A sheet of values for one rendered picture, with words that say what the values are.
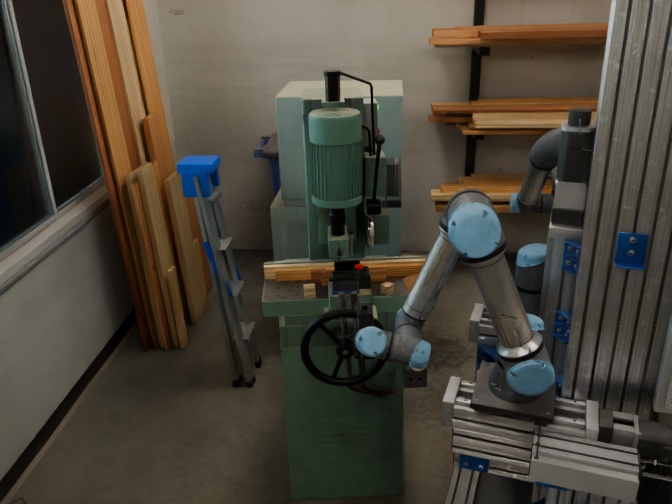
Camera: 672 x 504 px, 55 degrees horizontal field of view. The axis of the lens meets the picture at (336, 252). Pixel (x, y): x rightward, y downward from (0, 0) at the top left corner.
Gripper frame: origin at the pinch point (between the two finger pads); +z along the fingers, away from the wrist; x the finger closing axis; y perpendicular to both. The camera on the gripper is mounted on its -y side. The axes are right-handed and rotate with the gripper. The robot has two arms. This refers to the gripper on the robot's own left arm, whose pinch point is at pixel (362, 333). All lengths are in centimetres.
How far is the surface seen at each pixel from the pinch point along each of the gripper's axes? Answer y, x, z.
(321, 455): 46, -15, 55
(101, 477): 55, -109, 83
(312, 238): -37, -14, 46
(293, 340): 1.5, -22.8, 28.8
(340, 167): -54, -4, 5
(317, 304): -10.4, -13.6, 21.7
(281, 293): -15.1, -26.0, 25.6
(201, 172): -74, -62, 80
